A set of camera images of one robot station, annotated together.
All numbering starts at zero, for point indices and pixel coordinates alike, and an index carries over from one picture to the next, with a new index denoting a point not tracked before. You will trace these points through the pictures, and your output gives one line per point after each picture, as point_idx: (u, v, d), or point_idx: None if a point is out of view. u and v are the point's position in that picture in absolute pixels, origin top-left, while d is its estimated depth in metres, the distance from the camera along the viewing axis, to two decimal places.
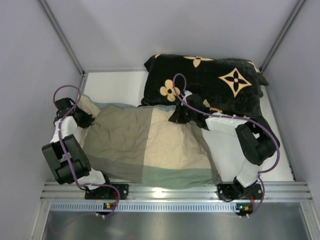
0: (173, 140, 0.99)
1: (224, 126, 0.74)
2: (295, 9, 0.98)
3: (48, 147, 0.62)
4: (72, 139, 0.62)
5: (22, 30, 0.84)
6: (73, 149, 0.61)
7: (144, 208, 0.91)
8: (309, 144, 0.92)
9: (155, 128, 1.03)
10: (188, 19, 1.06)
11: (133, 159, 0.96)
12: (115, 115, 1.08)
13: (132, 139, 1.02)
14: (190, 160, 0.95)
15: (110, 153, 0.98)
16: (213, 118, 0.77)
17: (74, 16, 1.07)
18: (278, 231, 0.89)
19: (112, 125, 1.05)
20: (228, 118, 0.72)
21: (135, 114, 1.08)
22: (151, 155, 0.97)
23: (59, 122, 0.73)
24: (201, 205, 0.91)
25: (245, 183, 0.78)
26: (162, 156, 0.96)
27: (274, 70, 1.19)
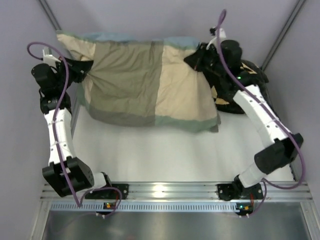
0: (186, 93, 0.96)
1: (254, 116, 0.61)
2: (293, 9, 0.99)
3: (50, 169, 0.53)
4: (76, 164, 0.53)
5: (23, 31, 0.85)
6: (79, 174, 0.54)
7: (144, 208, 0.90)
8: (309, 143, 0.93)
9: (167, 78, 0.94)
10: (188, 20, 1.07)
11: (145, 110, 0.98)
12: (115, 61, 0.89)
13: (140, 85, 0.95)
14: (200, 112, 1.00)
15: (121, 103, 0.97)
16: (246, 97, 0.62)
17: (75, 17, 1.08)
18: (278, 231, 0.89)
19: (116, 69, 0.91)
20: (268, 116, 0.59)
21: (140, 53, 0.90)
22: (162, 107, 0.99)
23: (53, 123, 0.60)
24: (201, 205, 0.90)
25: (247, 184, 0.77)
26: (174, 109, 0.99)
27: (274, 70, 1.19)
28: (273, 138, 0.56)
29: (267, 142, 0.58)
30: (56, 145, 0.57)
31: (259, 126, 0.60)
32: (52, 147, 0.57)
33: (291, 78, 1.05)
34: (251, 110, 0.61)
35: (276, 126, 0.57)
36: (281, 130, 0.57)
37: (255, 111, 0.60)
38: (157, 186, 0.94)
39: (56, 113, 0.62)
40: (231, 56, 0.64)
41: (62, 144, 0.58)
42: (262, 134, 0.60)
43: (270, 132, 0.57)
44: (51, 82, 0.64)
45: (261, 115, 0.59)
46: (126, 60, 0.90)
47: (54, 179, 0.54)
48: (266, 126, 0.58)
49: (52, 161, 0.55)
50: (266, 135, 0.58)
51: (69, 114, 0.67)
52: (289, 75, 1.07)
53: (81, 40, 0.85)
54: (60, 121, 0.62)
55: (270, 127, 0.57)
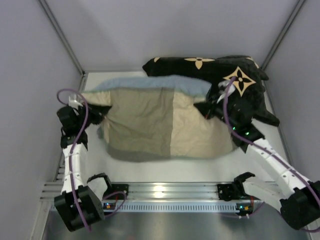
0: (199, 134, 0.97)
1: (270, 168, 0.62)
2: (295, 9, 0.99)
3: (61, 199, 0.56)
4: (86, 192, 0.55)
5: (22, 31, 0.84)
6: (88, 204, 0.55)
7: (145, 208, 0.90)
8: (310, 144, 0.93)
9: (180, 120, 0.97)
10: (188, 20, 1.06)
11: (161, 149, 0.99)
12: (129, 103, 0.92)
13: (154, 126, 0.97)
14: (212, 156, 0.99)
15: (138, 146, 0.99)
16: (257, 149, 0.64)
17: (75, 17, 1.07)
18: (278, 231, 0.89)
19: (129, 114, 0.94)
20: (282, 166, 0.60)
21: (152, 98, 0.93)
22: (178, 144, 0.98)
23: (69, 155, 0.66)
24: (201, 206, 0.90)
25: (249, 192, 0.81)
26: (189, 148, 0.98)
27: (275, 70, 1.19)
28: (292, 187, 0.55)
29: (288, 192, 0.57)
30: (70, 175, 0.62)
31: (277, 177, 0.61)
32: (66, 177, 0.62)
33: (293, 79, 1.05)
34: (265, 162, 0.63)
35: (293, 175, 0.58)
36: (298, 179, 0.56)
37: (268, 162, 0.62)
38: (157, 186, 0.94)
39: (74, 146, 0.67)
40: (241, 116, 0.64)
41: (76, 175, 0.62)
42: (282, 186, 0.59)
43: (287, 181, 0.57)
44: (72, 121, 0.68)
45: (276, 166, 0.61)
46: (140, 105, 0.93)
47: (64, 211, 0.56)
48: (282, 176, 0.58)
49: (64, 190, 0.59)
50: (285, 185, 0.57)
51: (85, 147, 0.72)
52: (290, 75, 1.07)
53: (97, 92, 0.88)
54: (77, 153, 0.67)
55: (286, 176, 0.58)
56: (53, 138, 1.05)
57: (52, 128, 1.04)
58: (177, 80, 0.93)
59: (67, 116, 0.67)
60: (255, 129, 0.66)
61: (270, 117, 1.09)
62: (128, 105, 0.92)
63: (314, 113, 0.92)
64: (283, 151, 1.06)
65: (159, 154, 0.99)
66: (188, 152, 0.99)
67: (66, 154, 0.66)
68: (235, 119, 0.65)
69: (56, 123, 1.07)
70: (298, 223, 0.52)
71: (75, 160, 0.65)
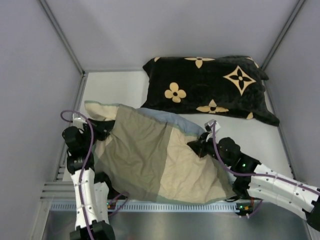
0: (191, 169, 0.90)
1: (280, 190, 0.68)
2: (295, 9, 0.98)
3: (77, 234, 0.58)
4: (100, 228, 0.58)
5: (22, 30, 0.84)
6: (104, 236, 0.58)
7: (144, 208, 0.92)
8: (310, 144, 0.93)
9: (173, 152, 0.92)
10: (188, 19, 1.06)
11: (149, 185, 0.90)
12: (133, 123, 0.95)
13: (151, 150, 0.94)
14: (205, 195, 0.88)
15: (128, 175, 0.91)
16: (260, 177, 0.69)
17: (75, 16, 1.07)
18: (278, 231, 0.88)
19: (132, 134, 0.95)
20: (290, 185, 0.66)
21: (151, 126, 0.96)
22: (168, 181, 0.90)
23: (79, 185, 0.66)
24: (201, 205, 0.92)
25: (255, 194, 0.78)
26: (178, 186, 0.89)
27: (275, 70, 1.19)
28: (310, 202, 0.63)
29: (307, 206, 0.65)
30: (82, 207, 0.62)
31: (289, 196, 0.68)
32: (78, 210, 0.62)
33: (293, 78, 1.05)
34: (273, 186, 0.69)
35: (303, 189, 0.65)
36: (310, 191, 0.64)
37: (277, 186, 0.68)
38: None
39: (82, 174, 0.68)
40: (231, 154, 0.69)
41: (88, 207, 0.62)
42: (297, 201, 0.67)
43: (303, 197, 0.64)
44: (77, 143, 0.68)
45: (284, 186, 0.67)
46: (143, 131, 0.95)
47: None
48: (295, 195, 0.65)
49: (78, 224, 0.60)
50: (302, 202, 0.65)
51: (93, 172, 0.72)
52: (290, 75, 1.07)
53: (105, 106, 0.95)
54: (86, 182, 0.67)
55: (299, 193, 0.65)
56: (53, 138, 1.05)
57: (52, 128, 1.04)
58: (176, 117, 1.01)
59: (72, 139, 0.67)
60: (247, 157, 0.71)
61: (270, 117, 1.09)
62: (133, 129, 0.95)
63: (314, 112, 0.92)
64: (283, 151, 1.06)
65: (145, 189, 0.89)
66: (177, 195, 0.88)
67: (76, 183, 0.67)
68: (226, 157, 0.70)
69: (56, 123, 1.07)
70: None
71: (85, 191, 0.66)
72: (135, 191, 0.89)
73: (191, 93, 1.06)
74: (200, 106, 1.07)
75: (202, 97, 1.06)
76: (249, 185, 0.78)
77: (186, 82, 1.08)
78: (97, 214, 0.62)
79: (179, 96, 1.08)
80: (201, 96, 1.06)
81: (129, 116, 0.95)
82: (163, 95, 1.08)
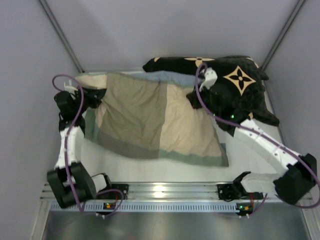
0: (188, 124, 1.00)
1: (260, 148, 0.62)
2: (295, 10, 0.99)
3: (54, 174, 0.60)
4: (79, 168, 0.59)
5: (22, 31, 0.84)
6: (82, 179, 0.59)
7: (144, 208, 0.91)
8: (310, 144, 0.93)
9: (171, 112, 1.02)
10: (189, 20, 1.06)
11: (150, 142, 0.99)
12: (126, 83, 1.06)
13: (149, 114, 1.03)
14: (204, 149, 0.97)
15: (130, 136, 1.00)
16: (245, 131, 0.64)
17: (75, 17, 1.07)
18: (278, 230, 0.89)
19: (126, 100, 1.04)
20: (272, 144, 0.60)
21: (145, 89, 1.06)
22: (167, 137, 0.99)
23: (65, 137, 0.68)
24: (200, 206, 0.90)
25: (248, 187, 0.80)
26: (176, 141, 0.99)
27: (275, 70, 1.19)
28: (286, 165, 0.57)
29: (281, 169, 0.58)
30: (63, 151, 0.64)
31: (268, 155, 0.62)
32: (60, 154, 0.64)
33: (293, 79, 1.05)
34: (255, 142, 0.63)
35: (284, 151, 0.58)
36: (289, 154, 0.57)
37: (259, 143, 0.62)
38: (157, 186, 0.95)
39: (70, 128, 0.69)
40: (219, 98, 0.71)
41: (70, 153, 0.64)
42: (274, 163, 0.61)
43: (280, 159, 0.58)
44: (69, 106, 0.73)
45: (265, 145, 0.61)
46: (137, 94, 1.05)
47: (57, 181, 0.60)
48: (274, 155, 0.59)
49: (57, 165, 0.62)
50: (278, 163, 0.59)
51: (82, 132, 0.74)
52: (290, 75, 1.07)
53: (94, 76, 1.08)
54: (72, 135, 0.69)
55: (277, 154, 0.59)
56: (53, 139, 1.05)
57: (53, 128, 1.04)
58: (168, 79, 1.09)
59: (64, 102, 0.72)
60: (238, 111, 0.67)
61: (270, 117, 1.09)
62: (123, 95, 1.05)
63: (314, 113, 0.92)
64: None
65: (147, 147, 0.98)
66: (176, 147, 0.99)
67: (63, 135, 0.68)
68: (215, 102, 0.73)
69: (56, 123, 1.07)
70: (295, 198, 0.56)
71: (70, 142, 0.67)
72: (138, 151, 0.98)
73: None
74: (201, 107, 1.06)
75: None
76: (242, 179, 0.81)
77: (186, 82, 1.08)
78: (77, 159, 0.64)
79: None
80: None
81: (119, 80, 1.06)
82: None
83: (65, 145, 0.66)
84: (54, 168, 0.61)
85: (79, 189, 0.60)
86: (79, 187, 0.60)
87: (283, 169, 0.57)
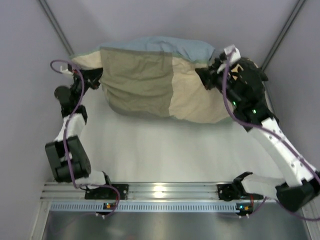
0: (201, 96, 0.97)
1: (276, 154, 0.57)
2: (296, 9, 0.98)
3: (52, 145, 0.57)
4: (75, 140, 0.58)
5: (22, 31, 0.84)
6: (77, 145, 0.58)
7: (144, 208, 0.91)
8: (311, 144, 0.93)
9: (179, 84, 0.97)
10: (189, 19, 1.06)
11: (162, 111, 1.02)
12: (119, 59, 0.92)
13: (159, 85, 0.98)
14: (215, 116, 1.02)
15: (141, 106, 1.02)
16: (265, 133, 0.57)
17: (75, 16, 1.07)
18: (278, 231, 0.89)
19: (128, 76, 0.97)
20: (290, 154, 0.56)
21: (146, 60, 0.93)
22: (178, 107, 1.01)
23: (67, 120, 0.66)
24: (201, 206, 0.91)
25: (249, 189, 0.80)
26: (187, 113, 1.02)
27: (275, 69, 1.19)
28: (300, 179, 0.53)
29: (293, 181, 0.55)
30: (64, 130, 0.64)
31: (281, 164, 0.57)
32: (58, 136, 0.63)
33: (294, 79, 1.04)
34: (271, 146, 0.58)
35: (301, 164, 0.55)
36: (306, 169, 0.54)
37: (276, 148, 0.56)
38: (157, 186, 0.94)
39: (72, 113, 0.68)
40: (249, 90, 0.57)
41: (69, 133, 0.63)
42: (285, 173, 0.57)
43: (296, 172, 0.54)
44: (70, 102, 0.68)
45: (284, 152, 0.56)
46: (140, 69, 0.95)
47: (53, 153, 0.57)
48: (290, 165, 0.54)
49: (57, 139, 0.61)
50: (292, 174, 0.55)
51: (84, 119, 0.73)
52: (291, 75, 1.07)
53: (85, 56, 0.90)
54: (74, 119, 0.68)
55: (295, 166, 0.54)
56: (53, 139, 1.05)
57: (52, 128, 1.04)
58: (175, 43, 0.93)
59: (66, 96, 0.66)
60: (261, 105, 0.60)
61: None
62: (121, 71, 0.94)
63: (315, 113, 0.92)
64: None
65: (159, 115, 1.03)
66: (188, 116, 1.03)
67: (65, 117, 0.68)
68: (239, 94, 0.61)
69: (56, 123, 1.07)
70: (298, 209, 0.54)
71: (71, 123, 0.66)
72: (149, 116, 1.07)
73: None
74: None
75: None
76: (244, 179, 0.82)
77: None
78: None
79: None
80: None
81: (114, 58, 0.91)
82: None
83: (66, 124, 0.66)
84: (53, 140, 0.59)
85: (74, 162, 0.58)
86: (75, 161, 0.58)
87: (296, 183, 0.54)
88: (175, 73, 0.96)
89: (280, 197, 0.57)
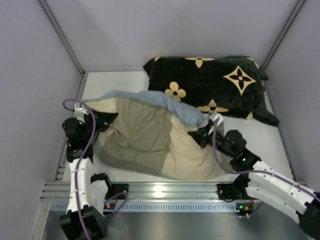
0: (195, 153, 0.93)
1: (275, 188, 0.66)
2: (296, 9, 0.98)
3: (67, 218, 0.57)
4: (91, 213, 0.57)
5: (22, 30, 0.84)
6: (95, 224, 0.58)
7: (144, 208, 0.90)
8: (310, 144, 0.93)
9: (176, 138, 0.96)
10: (188, 19, 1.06)
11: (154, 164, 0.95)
12: (127, 112, 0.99)
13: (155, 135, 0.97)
14: (211, 171, 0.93)
15: (133, 157, 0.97)
16: (258, 173, 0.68)
17: (75, 16, 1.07)
18: (278, 231, 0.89)
19: (133, 127, 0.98)
20: (286, 184, 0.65)
21: (150, 114, 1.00)
22: (170, 162, 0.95)
23: (75, 172, 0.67)
24: (201, 205, 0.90)
25: (251, 193, 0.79)
26: (181, 169, 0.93)
27: (275, 70, 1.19)
28: (304, 203, 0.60)
29: (300, 207, 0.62)
30: (75, 192, 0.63)
31: (284, 195, 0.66)
32: (71, 195, 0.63)
33: (294, 79, 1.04)
34: (269, 183, 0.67)
35: (299, 190, 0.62)
36: (305, 192, 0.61)
37: (273, 184, 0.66)
38: (157, 186, 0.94)
39: (79, 162, 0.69)
40: (236, 146, 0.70)
41: (81, 193, 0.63)
42: (292, 202, 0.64)
43: (297, 198, 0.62)
44: (78, 135, 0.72)
45: (279, 185, 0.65)
46: (147, 117, 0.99)
47: (69, 229, 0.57)
48: (290, 194, 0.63)
49: (70, 208, 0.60)
50: (296, 202, 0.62)
51: (91, 162, 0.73)
52: (290, 75, 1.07)
53: (102, 100, 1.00)
54: (82, 169, 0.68)
55: (294, 194, 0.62)
56: (53, 139, 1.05)
57: (52, 129, 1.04)
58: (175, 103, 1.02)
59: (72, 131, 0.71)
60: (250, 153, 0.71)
61: (270, 117, 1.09)
62: (129, 123, 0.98)
63: (314, 112, 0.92)
64: (283, 151, 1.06)
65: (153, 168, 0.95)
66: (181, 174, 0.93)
67: (72, 170, 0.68)
68: (230, 148, 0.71)
69: (55, 124, 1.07)
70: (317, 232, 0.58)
71: (80, 176, 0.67)
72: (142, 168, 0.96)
73: (191, 93, 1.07)
74: (200, 106, 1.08)
75: (202, 97, 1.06)
76: (249, 184, 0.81)
77: (186, 82, 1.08)
78: (89, 201, 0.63)
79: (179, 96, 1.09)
80: (200, 97, 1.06)
81: (128, 107, 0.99)
82: None
83: (76, 171, 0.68)
84: (68, 213, 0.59)
85: (90, 229, 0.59)
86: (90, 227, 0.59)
87: (303, 208, 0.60)
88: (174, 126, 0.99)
89: (304, 227, 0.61)
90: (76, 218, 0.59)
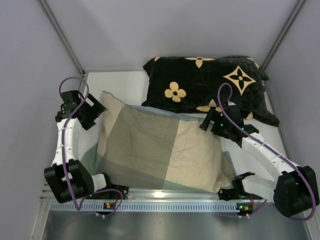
0: (198, 158, 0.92)
1: (261, 156, 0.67)
2: (295, 10, 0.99)
3: (52, 170, 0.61)
4: (76, 166, 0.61)
5: (22, 30, 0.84)
6: (78, 176, 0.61)
7: (144, 208, 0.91)
8: (310, 144, 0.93)
9: (179, 142, 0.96)
10: (188, 20, 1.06)
11: (153, 171, 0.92)
12: (133, 117, 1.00)
13: (158, 148, 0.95)
14: (213, 180, 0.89)
15: (135, 162, 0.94)
16: (251, 140, 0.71)
17: (75, 16, 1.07)
18: (278, 231, 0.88)
19: (139, 130, 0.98)
20: (272, 153, 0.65)
21: (156, 120, 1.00)
22: (173, 170, 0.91)
23: (63, 129, 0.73)
24: (201, 205, 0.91)
25: (248, 188, 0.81)
26: (185, 174, 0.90)
27: (275, 70, 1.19)
28: (281, 171, 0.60)
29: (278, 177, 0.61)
30: (61, 147, 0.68)
31: (268, 164, 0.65)
32: (57, 150, 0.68)
33: (294, 78, 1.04)
34: (257, 151, 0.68)
35: (282, 160, 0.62)
36: (288, 164, 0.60)
37: (260, 151, 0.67)
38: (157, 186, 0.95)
39: (68, 121, 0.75)
40: (229, 112, 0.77)
41: (68, 148, 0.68)
42: (273, 172, 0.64)
43: (277, 166, 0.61)
44: (72, 97, 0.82)
45: (266, 153, 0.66)
46: (148, 123, 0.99)
47: (54, 181, 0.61)
48: (272, 163, 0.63)
49: (55, 162, 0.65)
50: (275, 170, 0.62)
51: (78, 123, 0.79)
52: (290, 75, 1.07)
53: (114, 100, 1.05)
54: (70, 128, 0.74)
55: (275, 162, 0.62)
56: (53, 139, 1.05)
57: (53, 129, 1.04)
58: (177, 114, 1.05)
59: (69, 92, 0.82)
60: (249, 125, 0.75)
61: (270, 117, 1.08)
62: (135, 124, 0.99)
63: (315, 112, 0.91)
64: (283, 151, 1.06)
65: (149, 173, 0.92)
66: (184, 180, 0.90)
67: (60, 128, 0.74)
68: None
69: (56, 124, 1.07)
70: (288, 209, 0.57)
71: (66, 133, 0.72)
72: (135, 183, 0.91)
73: (191, 93, 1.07)
74: (200, 106, 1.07)
75: (202, 97, 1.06)
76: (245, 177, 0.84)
77: (186, 82, 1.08)
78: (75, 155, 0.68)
79: (179, 96, 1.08)
80: (200, 97, 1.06)
81: (132, 114, 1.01)
82: (163, 95, 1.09)
83: (64, 125, 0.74)
84: (52, 166, 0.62)
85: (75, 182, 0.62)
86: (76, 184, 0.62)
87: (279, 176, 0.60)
88: (176, 133, 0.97)
89: (277, 204, 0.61)
90: (61, 170, 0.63)
